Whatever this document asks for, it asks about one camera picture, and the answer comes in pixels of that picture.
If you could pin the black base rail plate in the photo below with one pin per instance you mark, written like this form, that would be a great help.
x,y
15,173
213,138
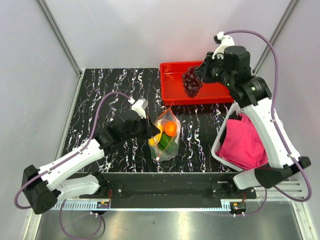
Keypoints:
x,y
210,184

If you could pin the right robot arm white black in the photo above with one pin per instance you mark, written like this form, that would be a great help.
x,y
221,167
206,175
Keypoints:
x,y
231,68

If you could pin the yellow fake banana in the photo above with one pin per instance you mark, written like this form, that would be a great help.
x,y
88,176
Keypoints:
x,y
156,139

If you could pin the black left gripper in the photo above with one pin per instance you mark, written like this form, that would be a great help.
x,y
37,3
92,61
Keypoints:
x,y
151,129

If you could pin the white perforated plastic basket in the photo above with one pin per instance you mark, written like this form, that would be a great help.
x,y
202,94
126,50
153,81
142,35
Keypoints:
x,y
220,138

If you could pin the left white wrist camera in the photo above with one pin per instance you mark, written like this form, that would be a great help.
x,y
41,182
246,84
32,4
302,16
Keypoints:
x,y
140,107

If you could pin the dark purple fake grapes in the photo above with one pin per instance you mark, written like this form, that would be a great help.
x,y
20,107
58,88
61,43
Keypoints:
x,y
191,83

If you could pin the orange fake fruit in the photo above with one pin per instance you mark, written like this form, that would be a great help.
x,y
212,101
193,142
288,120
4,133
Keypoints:
x,y
170,128

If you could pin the pink cloth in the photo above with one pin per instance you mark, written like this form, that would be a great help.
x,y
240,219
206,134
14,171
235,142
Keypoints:
x,y
242,145

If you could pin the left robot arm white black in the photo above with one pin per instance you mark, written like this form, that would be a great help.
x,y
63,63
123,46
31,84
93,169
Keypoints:
x,y
43,187

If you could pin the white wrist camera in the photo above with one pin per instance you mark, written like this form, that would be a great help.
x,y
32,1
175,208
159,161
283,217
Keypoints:
x,y
223,42
140,107

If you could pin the clear zip bag orange seal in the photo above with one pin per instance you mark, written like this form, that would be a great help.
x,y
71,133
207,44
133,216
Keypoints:
x,y
156,154

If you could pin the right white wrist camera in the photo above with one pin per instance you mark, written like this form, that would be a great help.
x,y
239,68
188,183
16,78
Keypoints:
x,y
223,42

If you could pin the green fake pepper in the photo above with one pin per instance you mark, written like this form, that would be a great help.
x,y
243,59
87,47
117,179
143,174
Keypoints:
x,y
166,144

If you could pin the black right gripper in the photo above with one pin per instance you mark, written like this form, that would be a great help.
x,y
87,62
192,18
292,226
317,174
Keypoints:
x,y
203,70

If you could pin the red plastic tray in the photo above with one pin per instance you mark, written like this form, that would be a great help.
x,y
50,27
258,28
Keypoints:
x,y
180,86

